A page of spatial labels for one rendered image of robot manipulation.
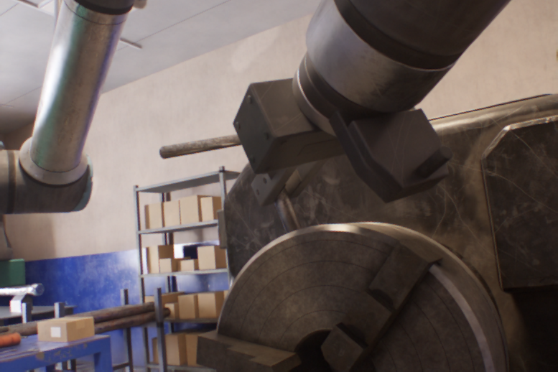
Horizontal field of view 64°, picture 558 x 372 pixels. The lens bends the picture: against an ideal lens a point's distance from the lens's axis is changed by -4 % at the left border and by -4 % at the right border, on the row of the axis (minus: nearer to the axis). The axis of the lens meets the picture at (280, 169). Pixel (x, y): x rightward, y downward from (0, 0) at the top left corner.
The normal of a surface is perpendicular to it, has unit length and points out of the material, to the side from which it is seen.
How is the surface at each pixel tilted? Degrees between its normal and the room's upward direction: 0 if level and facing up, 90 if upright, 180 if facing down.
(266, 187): 101
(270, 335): 90
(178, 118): 90
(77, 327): 90
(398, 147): 72
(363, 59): 130
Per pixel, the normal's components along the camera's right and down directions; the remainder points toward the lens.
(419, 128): 0.32, -0.49
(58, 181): 0.55, 0.13
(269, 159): 0.39, 0.85
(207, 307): -0.52, -0.09
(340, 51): -0.74, 0.40
